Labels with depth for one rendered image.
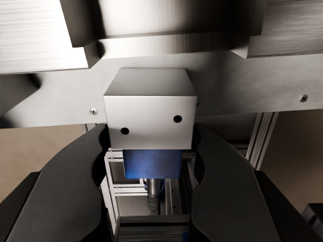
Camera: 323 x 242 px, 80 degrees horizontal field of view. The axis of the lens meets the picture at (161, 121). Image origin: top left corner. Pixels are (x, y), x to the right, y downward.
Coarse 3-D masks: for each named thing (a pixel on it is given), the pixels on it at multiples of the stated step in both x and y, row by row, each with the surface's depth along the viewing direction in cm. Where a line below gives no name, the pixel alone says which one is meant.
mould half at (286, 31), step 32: (0, 0) 5; (32, 0) 5; (288, 0) 5; (320, 0) 5; (0, 32) 5; (32, 32) 5; (64, 32) 5; (288, 32) 5; (320, 32) 5; (0, 64) 6; (32, 64) 6; (64, 64) 6
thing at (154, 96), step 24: (120, 72) 14; (144, 72) 14; (168, 72) 14; (120, 96) 10; (144, 96) 10; (168, 96) 10; (192, 96) 10; (120, 120) 11; (144, 120) 11; (168, 120) 11; (192, 120) 11; (120, 144) 12; (144, 144) 12; (168, 144) 12; (144, 168) 14; (168, 168) 14
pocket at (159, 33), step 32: (64, 0) 5; (96, 0) 7; (128, 0) 7; (160, 0) 7; (192, 0) 7; (224, 0) 7; (256, 0) 6; (96, 32) 8; (128, 32) 8; (160, 32) 8; (192, 32) 7; (224, 32) 7; (256, 32) 6
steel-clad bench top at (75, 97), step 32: (96, 64) 15; (128, 64) 15; (160, 64) 15; (192, 64) 15; (224, 64) 15; (256, 64) 15; (288, 64) 15; (320, 64) 15; (32, 96) 16; (64, 96) 16; (96, 96) 16; (224, 96) 16; (256, 96) 16; (288, 96) 16; (320, 96) 16; (0, 128) 17
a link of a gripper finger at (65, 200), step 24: (72, 144) 10; (96, 144) 10; (48, 168) 8; (72, 168) 8; (96, 168) 9; (48, 192) 7; (72, 192) 7; (96, 192) 7; (24, 216) 6; (48, 216) 6; (72, 216) 6; (96, 216) 6; (24, 240) 6; (48, 240) 6; (72, 240) 6; (96, 240) 6
